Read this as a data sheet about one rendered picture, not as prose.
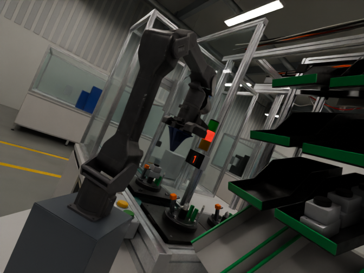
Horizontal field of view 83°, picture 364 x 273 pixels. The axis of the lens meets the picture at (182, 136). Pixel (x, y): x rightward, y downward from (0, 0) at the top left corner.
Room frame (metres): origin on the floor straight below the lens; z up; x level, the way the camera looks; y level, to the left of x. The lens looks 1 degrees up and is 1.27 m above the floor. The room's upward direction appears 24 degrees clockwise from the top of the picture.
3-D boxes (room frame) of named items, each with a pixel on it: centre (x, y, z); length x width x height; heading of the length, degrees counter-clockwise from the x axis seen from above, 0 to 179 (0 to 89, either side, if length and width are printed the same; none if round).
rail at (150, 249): (0.94, 0.15, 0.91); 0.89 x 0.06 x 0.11; 34
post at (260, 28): (1.04, -0.15, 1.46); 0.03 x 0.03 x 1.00; 34
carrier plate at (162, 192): (1.08, 0.06, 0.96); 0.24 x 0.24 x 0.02; 34
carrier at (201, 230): (0.79, -0.12, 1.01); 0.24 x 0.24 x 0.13; 34
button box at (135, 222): (0.75, 0.10, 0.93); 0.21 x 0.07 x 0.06; 34
